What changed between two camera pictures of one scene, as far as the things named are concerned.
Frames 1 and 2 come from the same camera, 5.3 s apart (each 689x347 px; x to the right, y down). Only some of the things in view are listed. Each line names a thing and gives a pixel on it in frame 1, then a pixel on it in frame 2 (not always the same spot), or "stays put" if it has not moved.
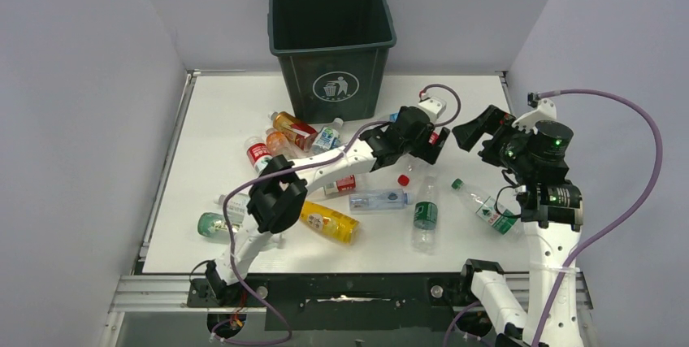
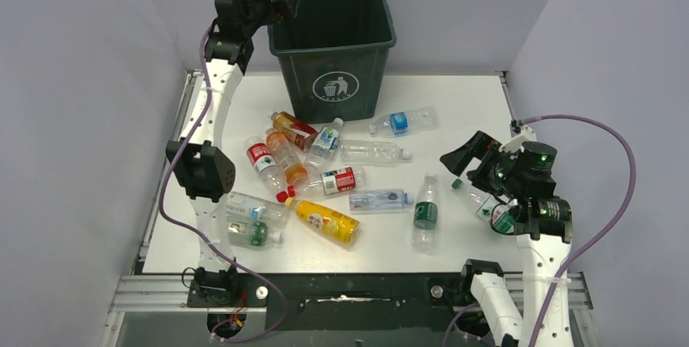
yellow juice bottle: x=329 y=222 stays put
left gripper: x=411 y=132 → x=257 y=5
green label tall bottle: x=426 y=219 stays put
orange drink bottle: x=278 y=144 stays put
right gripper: x=468 y=134 → x=480 y=145
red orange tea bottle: x=301 y=135 stays put
